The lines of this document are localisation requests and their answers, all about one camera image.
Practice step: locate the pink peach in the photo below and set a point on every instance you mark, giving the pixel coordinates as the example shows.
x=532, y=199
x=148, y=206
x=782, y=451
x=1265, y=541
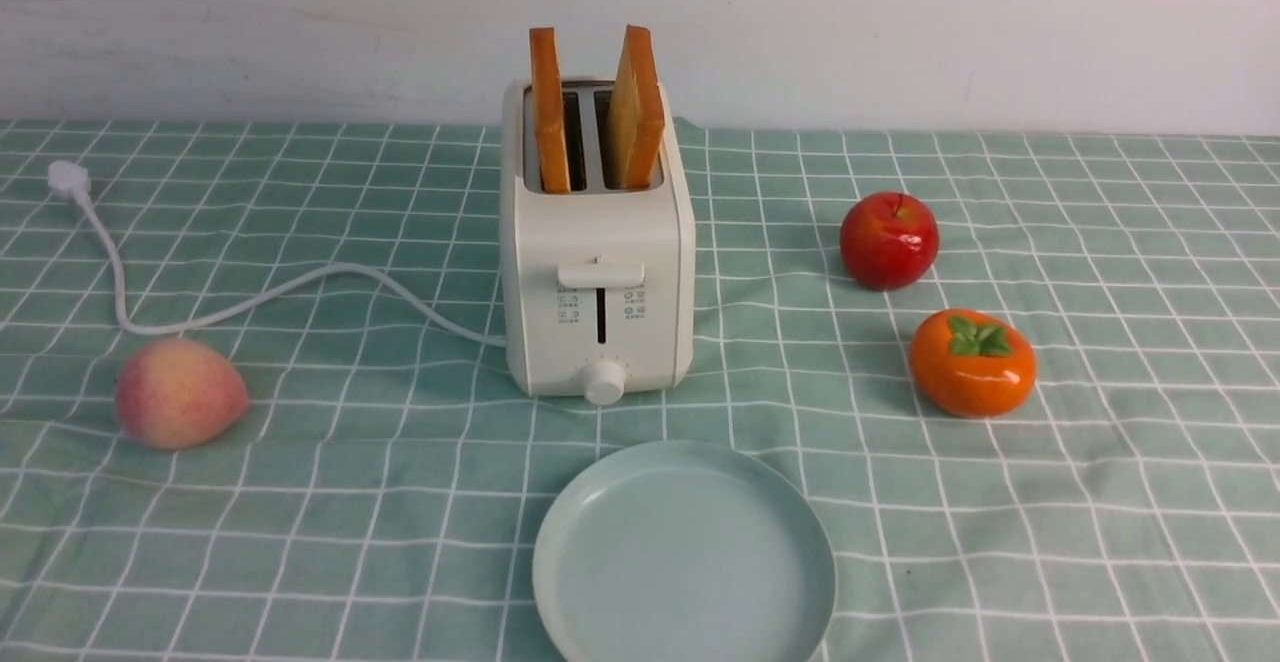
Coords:
x=176, y=393

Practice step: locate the green checkered tablecloth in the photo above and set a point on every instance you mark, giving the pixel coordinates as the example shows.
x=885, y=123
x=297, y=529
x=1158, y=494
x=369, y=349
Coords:
x=380, y=500

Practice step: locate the toast slice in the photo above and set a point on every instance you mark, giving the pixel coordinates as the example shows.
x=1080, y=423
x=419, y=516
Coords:
x=548, y=111
x=636, y=121

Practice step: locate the light green round plate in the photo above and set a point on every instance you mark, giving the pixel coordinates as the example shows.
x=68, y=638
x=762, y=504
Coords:
x=683, y=551

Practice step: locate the white two-slot toaster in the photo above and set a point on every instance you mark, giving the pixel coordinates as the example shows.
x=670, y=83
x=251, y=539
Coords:
x=598, y=284

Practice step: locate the orange persimmon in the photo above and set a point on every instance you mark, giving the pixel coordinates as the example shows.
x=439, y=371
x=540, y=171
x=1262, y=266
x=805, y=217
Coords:
x=971, y=364

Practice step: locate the red apple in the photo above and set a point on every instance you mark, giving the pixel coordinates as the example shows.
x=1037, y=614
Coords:
x=888, y=240

